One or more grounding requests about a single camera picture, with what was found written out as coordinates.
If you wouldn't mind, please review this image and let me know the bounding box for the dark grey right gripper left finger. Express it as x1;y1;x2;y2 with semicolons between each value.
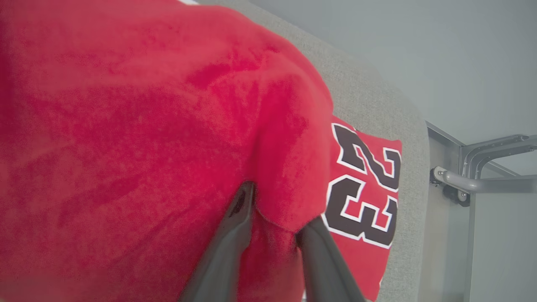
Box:
180;181;255;302

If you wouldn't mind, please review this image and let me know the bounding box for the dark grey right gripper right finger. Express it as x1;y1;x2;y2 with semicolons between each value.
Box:
296;215;366;302

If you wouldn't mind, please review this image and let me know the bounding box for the red garment with white collar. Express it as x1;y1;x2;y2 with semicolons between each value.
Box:
0;0;335;302

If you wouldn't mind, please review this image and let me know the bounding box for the grey fabric covered table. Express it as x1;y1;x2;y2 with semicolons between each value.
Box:
197;0;477;302

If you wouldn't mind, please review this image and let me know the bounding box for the grey metal table leg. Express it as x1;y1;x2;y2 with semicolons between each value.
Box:
430;134;537;207

